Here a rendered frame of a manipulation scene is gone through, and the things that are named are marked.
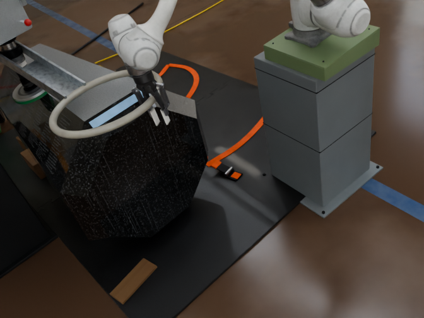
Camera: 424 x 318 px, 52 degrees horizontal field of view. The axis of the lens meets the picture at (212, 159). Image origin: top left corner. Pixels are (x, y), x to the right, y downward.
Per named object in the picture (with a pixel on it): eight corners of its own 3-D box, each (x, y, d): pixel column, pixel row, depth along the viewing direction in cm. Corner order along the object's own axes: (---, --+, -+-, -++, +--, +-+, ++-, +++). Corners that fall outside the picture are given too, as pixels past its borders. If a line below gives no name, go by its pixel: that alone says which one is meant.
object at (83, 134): (29, 127, 183) (26, 121, 181) (115, 69, 208) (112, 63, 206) (98, 151, 152) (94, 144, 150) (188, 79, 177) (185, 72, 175)
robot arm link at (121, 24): (117, 58, 161) (126, 69, 151) (100, 19, 153) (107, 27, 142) (144, 47, 163) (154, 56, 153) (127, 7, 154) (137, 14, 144)
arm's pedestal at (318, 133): (315, 135, 283) (308, 17, 232) (383, 168, 249) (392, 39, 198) (259, 176, 264) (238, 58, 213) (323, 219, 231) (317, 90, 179)
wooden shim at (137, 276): (123, 305, 214) (122, 303, 213) (110, 295, 220) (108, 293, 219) (157, 267, 227) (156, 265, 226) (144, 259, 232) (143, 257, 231)
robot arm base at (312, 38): (303, 19, 212) (302, 7, 209) (340, 29, 198) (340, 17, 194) (277, 36, 206) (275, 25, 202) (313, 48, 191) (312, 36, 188)
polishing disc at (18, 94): (11, 89, 228) (9, 87, 228) (48, 70, 232) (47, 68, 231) (16, 107, 213) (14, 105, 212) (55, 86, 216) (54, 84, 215)
